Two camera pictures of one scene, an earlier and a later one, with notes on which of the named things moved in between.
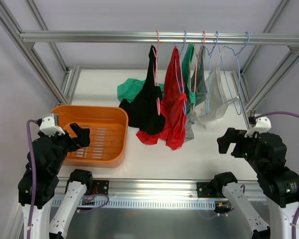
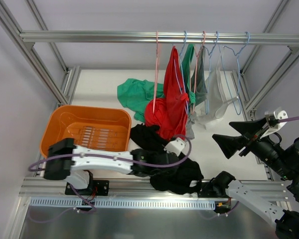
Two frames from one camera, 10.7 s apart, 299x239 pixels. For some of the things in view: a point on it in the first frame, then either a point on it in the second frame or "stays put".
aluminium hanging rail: (165, 36) stays put
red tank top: (173, 107) stays put
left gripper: (71, 139) to (173, 159)
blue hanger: (231, 65) stays put
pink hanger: (196, 76) stays put
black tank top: (145, 111) to (187, 180)
